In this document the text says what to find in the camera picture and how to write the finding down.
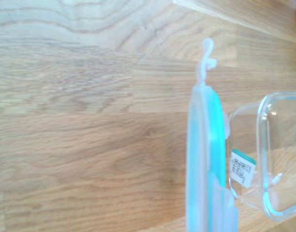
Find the clear lid with teal seal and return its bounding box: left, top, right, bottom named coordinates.
left=186, top=37, right=239, bottom=232

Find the square clear glass food container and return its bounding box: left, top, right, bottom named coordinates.
left=228, top=91, right=296, bottom=222

